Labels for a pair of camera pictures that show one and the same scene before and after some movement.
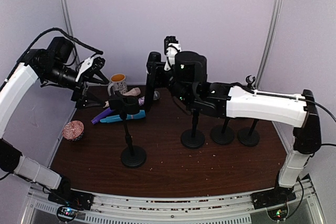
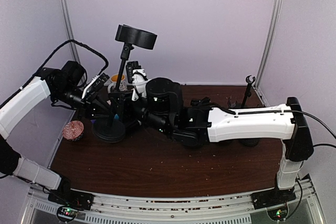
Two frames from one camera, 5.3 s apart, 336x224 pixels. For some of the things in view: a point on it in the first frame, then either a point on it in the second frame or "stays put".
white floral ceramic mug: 118,83 stays put
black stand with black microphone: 133,156 -> 112,129
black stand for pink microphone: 250,82 stays put
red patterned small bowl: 73,130 stays put
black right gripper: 158,84 -> 121,109
